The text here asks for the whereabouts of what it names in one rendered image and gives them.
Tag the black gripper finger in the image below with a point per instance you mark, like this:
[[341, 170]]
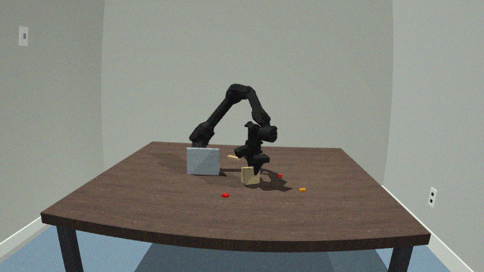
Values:
[[249, 159], [257, 167]]

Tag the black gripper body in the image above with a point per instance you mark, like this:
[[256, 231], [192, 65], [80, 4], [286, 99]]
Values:
[[258, 156]]

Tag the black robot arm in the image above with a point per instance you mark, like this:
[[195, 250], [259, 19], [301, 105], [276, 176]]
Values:
[[236, 92]]

